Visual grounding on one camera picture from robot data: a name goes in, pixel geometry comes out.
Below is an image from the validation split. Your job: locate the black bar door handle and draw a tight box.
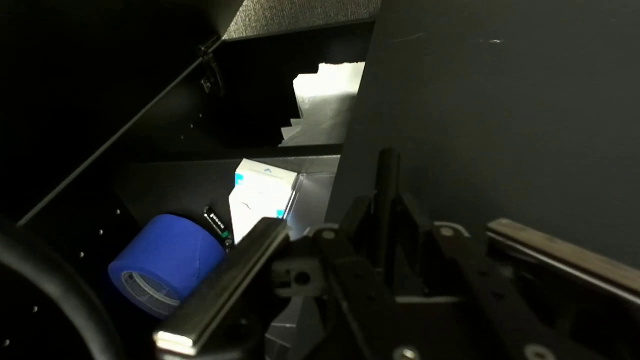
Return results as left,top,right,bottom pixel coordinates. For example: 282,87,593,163
373,146,403,271

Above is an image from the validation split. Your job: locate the white box with blue corners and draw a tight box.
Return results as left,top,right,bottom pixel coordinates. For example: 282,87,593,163
226,156,303,244

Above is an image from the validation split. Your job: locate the dark cabinet door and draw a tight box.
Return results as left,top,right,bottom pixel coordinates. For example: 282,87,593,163
324,0,640,271

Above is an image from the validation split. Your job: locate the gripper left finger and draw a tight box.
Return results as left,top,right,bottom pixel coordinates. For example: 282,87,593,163
149,214,291,358

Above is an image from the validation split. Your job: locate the small black labelled item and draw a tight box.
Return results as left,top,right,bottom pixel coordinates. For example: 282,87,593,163
202,206,235,247

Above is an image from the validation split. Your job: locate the white paper stack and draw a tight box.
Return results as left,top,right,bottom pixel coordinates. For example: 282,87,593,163
278,59,368,149

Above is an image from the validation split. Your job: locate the blue tape roll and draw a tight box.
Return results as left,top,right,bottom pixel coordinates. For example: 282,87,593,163
105,211,228,321

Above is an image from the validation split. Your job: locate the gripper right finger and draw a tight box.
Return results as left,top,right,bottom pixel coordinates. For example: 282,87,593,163
425,214,640,360

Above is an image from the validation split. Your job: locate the thick black wrist cable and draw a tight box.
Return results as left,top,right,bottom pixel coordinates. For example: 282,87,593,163
0,214,129,360

